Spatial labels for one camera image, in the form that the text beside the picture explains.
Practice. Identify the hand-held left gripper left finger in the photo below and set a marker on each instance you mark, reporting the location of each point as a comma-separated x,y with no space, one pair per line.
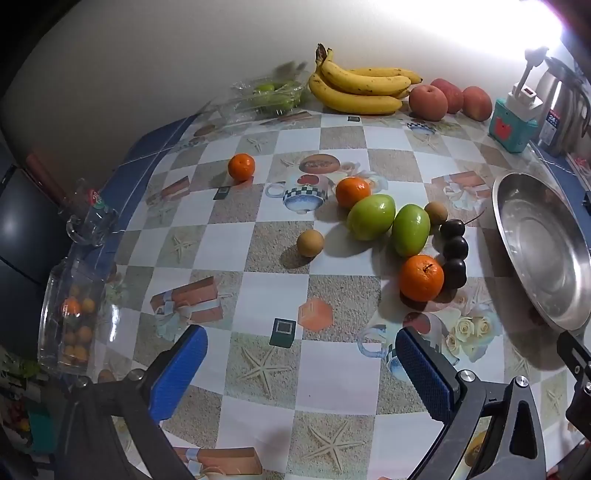
180,369

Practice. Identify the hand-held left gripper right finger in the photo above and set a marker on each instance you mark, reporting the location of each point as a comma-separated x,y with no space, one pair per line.
422,369

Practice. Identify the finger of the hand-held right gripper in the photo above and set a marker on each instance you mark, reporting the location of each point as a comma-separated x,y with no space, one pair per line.
577,357

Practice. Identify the large orange mandarin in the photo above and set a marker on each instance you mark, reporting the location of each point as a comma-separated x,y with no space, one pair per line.
421,277

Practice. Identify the stainless steel basin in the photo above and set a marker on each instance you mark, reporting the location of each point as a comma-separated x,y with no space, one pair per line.
540,240

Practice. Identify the green jujube fruit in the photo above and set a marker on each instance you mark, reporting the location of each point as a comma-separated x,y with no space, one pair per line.
410,229
371,217

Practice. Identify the dark cherry with stem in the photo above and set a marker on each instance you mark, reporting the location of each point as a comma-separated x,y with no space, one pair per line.
451,228

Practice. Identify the brown longan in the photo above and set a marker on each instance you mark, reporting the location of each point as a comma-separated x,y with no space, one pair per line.
436,213
310,243

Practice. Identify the small orange mandarin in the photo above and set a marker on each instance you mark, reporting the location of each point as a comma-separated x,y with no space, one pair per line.
241,166

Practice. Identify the printed checkered tablecloth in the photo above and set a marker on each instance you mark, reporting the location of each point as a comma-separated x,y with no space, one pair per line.
272,286

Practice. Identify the clear glass jar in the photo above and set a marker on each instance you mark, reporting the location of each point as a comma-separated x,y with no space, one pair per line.
55,286

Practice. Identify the small black object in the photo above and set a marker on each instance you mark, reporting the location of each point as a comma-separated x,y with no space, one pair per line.
587,198

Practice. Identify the colourful printed bag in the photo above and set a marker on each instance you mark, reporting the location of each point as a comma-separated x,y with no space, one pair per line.
14,406

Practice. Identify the glass mug with red logo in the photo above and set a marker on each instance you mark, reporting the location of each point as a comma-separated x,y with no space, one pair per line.
87,217

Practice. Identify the medium orange mandarin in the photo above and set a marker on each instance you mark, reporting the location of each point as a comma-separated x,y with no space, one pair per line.
353,192

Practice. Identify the dark grey cabinet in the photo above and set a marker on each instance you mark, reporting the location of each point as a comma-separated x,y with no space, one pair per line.
23,221

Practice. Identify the clear plastic clamshell box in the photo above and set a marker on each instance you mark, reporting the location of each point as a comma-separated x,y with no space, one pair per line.
231,110

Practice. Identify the stainless steel kettle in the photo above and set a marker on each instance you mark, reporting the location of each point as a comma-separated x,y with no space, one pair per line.
561,92

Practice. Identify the red apple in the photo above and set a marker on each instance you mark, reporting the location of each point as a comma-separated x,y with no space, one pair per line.
428,102
452,92
477,102

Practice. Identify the yellow banana bunch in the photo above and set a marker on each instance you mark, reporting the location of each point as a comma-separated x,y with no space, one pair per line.
355,99

